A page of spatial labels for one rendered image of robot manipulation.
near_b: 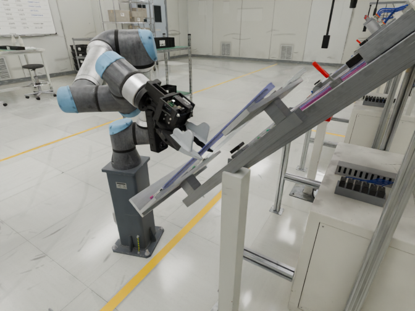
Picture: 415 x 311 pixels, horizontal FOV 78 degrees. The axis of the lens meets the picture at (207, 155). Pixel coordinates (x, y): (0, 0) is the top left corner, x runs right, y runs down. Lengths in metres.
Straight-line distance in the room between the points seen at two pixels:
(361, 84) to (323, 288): 0.78
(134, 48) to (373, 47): 0.78
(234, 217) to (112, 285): 0.95
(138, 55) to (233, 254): 0.80
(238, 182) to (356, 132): 1.78
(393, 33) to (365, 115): 1.53
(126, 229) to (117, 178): 0.34
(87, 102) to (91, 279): 1.07
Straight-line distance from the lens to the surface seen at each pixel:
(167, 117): 0.60
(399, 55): 0.80
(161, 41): 3.39
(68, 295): 1.61
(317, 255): 1.11
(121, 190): 1.42
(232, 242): 0.83
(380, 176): 1.24
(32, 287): 1.73
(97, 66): 0.72
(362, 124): 2.35
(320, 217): 0.99
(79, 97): 0.79
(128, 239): 1.64
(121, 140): 1.30
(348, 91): 0.81
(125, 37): 1.10
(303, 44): 9.88
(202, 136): 0.62
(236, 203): 0.73
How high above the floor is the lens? 1.20
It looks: 27 degrees down
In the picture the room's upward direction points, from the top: straight up
